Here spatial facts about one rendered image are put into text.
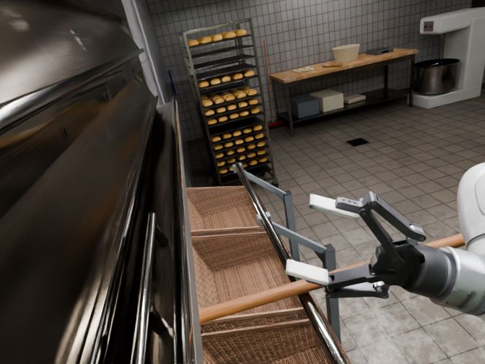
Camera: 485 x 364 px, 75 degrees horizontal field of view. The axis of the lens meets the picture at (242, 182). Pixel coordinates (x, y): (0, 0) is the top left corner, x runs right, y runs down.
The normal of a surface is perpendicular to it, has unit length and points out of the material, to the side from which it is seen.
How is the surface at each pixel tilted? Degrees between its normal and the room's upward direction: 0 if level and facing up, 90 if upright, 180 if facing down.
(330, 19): 90
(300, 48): 90
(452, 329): 0
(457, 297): 91
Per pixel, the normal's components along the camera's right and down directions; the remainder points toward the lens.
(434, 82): -0.48, 0.50
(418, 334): -0.18, -0.88
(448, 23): 0.20, 0.40
